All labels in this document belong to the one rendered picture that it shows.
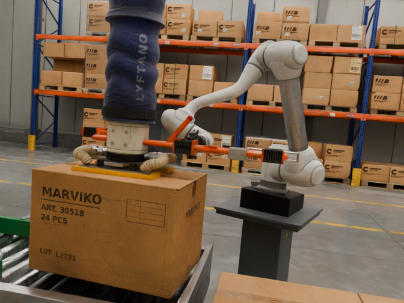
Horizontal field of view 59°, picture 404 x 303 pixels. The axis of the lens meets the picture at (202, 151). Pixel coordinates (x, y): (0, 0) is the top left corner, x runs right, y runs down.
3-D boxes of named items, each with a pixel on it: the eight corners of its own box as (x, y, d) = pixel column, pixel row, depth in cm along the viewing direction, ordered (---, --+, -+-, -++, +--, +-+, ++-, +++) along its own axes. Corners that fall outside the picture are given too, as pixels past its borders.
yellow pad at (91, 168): (70, 171, 142) (70, 158, 141) (83, 168, 151) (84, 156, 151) (152, 181, 135) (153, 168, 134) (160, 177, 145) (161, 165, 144)
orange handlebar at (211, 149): (66, 138, 154) (67, 130, 153) (100, 136, 183) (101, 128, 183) (288, 163, 135) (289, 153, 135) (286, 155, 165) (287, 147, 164)
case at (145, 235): (27, 268, 143) (31, 168, 139) (85, 237, 181) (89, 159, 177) (170, 299, 127) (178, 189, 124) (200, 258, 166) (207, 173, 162)
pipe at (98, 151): (73, 161, 143) (74, 146, 143) (103, 155, 168) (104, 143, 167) (154, 171, 136) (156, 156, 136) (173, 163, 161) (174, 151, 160)
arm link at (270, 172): (274, 178, 222) (280, 143, 220) (296, 185, 207) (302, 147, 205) (254, 177, 214) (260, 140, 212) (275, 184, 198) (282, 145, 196)
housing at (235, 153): (227, 159, 139) (228, 147, 139) (229, 157, 146) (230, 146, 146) (245, 160, 138) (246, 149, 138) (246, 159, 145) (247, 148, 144)
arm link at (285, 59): (300, 175, 208) (332, 184, 189) (280, 186, 200) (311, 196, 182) (281, 39, 185) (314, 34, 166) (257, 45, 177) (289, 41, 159)
